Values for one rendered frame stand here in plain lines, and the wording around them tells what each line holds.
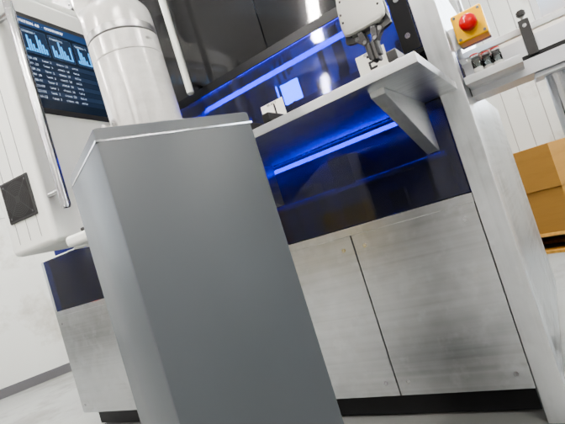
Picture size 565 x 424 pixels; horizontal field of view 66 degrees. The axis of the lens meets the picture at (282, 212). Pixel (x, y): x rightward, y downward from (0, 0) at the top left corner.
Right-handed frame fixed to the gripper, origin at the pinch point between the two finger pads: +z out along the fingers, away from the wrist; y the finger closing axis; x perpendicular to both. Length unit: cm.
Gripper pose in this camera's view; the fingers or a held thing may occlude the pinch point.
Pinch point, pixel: (374, 51)
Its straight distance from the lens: 103.0
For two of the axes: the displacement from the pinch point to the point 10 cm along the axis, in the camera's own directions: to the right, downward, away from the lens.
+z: 3.0, 9.5, -0.4
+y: -8.0, 2.7, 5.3
